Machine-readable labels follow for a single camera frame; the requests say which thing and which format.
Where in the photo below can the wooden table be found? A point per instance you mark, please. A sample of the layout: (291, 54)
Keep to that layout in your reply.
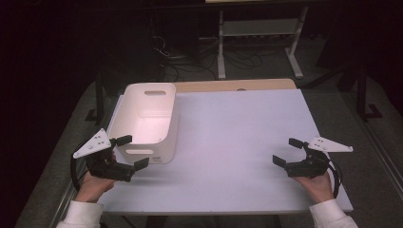
(234, 85)

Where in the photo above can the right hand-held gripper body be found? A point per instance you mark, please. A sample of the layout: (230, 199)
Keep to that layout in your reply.
(305, 168)

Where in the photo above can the black metal stand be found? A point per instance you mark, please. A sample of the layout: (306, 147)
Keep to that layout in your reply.
(99, 98)
(361, 95)

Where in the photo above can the white plastic storage bin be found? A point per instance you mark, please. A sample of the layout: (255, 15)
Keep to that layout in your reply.
(149, 123)

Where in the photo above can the person's right hand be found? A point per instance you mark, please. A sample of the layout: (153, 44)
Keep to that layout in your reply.
(316, 188)

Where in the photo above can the person's left hand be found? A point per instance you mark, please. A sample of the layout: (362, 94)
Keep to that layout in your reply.
(93, 188)

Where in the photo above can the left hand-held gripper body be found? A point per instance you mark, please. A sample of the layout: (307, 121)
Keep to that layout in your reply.
(107, 169)

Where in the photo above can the white table board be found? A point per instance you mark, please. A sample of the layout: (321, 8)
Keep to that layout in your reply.
(228, 177)

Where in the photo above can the white metal desk frame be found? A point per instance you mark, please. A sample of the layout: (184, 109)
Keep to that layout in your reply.
(259, 28)

